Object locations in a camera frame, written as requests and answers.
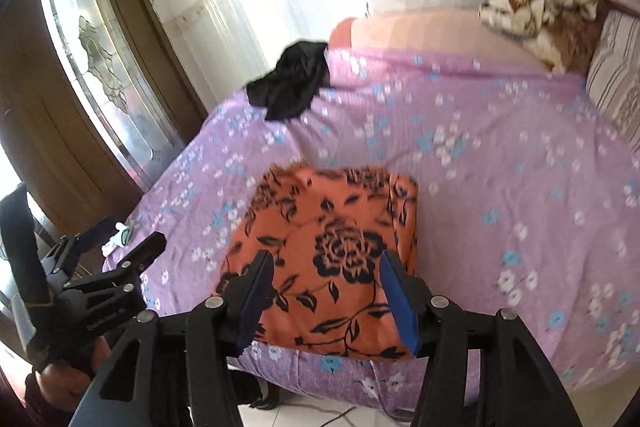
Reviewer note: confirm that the person's left forearm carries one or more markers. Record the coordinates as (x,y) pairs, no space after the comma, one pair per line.
(42,402)

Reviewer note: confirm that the person's left hand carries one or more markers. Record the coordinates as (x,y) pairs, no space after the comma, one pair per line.
(65,369)

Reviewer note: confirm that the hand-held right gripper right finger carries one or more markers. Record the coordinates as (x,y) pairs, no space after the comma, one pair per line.
(400,302)

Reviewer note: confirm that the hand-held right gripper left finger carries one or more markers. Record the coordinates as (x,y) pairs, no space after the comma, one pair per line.
(255,307)

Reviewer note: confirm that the striped pillow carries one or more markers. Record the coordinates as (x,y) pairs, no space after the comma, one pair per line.
(617,67)

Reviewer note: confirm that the purple floral bed sheet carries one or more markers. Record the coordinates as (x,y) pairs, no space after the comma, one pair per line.
(500,187)

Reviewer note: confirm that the wooden door with glass pane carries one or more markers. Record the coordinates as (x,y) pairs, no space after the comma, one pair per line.
(45,107)

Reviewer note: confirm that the pink mattress cover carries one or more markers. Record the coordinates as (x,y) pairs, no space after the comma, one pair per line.
(430,32)

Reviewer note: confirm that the orange black floral garment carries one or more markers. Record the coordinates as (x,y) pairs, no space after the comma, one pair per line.
(325,257)

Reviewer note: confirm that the brown white patterned blanket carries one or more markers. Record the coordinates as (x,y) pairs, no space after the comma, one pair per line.
(535,2)

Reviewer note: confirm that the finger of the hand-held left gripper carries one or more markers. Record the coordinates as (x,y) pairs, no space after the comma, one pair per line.
(97,232)
(142,252)

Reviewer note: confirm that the small white green item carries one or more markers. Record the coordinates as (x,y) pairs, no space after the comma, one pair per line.
(117,239)

